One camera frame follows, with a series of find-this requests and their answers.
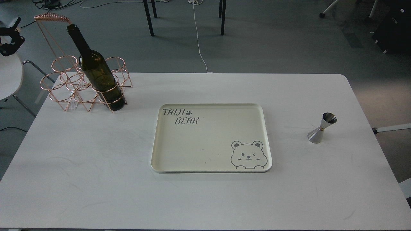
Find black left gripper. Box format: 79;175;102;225
0;17;25;57

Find dark green wine bottle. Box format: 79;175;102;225
66;24;125;111

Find silver steel jigger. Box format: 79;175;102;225
307;112;337;144

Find black table leg left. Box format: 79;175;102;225
143;0;157;37

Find black table leg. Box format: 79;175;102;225
218;0;227;36
143;0;157;37

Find cream bear serving tray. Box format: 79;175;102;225
151;104;273;173

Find black table leg right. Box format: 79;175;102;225
218;0;227;36

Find white chair base leg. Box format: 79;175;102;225
319;0;340;18

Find black equipment case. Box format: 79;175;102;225
372;0;411;54

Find black floor cables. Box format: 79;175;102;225
19;0;81;28

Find rose gold wire bottle rack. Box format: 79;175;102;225
35;13;133;112

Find white floor cable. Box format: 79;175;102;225
188;0;214;74

